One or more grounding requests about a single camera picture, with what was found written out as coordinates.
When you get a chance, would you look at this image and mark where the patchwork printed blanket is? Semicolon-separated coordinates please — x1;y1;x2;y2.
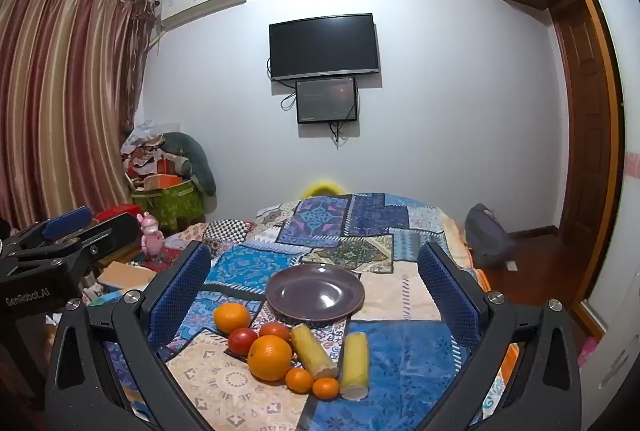
120;194;516;431

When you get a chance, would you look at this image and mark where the orange cardboard box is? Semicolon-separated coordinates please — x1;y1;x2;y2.
145;174;182;191

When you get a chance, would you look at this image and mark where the grey green pillow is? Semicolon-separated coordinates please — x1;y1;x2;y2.
162;131;217;198

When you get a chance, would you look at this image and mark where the pink slipper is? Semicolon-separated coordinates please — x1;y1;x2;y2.
577;336;599;368

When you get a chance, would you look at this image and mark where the yellow sugarcane piece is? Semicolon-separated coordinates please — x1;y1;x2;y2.
340;332;371;401
290;323;340;379

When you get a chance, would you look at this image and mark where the black wall television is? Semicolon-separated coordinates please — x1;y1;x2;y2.
269;14;381;82

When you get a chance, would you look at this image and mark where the striped brown curtain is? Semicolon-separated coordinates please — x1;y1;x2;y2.
0;0;157;234

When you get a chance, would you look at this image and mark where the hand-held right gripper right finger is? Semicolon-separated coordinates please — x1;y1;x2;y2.
417;241;584;431

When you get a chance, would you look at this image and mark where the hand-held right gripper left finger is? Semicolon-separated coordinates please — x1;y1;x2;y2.
45;240;213;431

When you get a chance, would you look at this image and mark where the small tangerine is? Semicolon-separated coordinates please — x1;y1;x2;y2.
285;367;315;394
312;376;341;399

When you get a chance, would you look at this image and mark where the checkered cloth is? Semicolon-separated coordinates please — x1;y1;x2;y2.
202;219;254;257

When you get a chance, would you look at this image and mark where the pink toy rabbit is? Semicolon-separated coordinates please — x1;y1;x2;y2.
141;212;167;263

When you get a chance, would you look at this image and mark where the yellow plastic stool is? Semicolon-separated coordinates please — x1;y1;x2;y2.
306;180;351;198

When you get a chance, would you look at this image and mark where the red tomato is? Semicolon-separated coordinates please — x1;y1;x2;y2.
259;321;292;344
228;327;259;357

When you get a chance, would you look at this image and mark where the purple round plate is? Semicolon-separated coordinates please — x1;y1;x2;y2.
265;262;366;323

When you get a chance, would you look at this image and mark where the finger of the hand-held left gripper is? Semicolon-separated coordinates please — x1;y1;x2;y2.
30;211;143;273
10;205;94;257

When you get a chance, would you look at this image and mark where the red box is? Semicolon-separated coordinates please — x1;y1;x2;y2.
95;205;144;225

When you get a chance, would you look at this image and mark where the grey bag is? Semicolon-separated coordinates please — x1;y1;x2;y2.
465;204;519;269

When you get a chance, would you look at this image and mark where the small black wall monitor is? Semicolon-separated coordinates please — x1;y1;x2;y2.
296;78;358;124

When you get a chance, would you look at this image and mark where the white sliding wardrobe door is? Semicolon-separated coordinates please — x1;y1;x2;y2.
565;0;640;412

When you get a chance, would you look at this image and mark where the green storage box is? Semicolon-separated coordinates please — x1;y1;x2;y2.
131;181;207;233

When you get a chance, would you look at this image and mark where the tan cardboard box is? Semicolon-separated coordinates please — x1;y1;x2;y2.
97;261;157;295

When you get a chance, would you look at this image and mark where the large orange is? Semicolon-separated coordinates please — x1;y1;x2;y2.
247;335;293;382

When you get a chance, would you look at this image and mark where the medium orange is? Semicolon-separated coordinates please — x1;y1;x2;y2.
214;302;251;334

